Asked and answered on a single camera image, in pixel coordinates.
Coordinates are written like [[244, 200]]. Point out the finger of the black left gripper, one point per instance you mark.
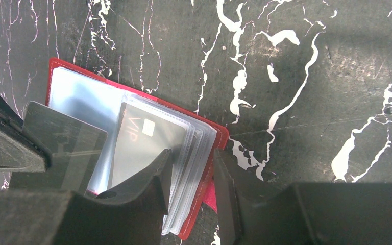
[[17, 152]]

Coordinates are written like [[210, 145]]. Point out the red leather card holder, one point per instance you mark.
[[97, 101]]

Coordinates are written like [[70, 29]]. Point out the black credit card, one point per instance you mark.
[[72, 149]]

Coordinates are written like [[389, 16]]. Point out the black VIP card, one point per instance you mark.
[[144, 132]]

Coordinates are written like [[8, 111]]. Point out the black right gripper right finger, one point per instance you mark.
[[254, 212]]

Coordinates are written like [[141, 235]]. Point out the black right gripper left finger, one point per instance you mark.
[[129, 213]]

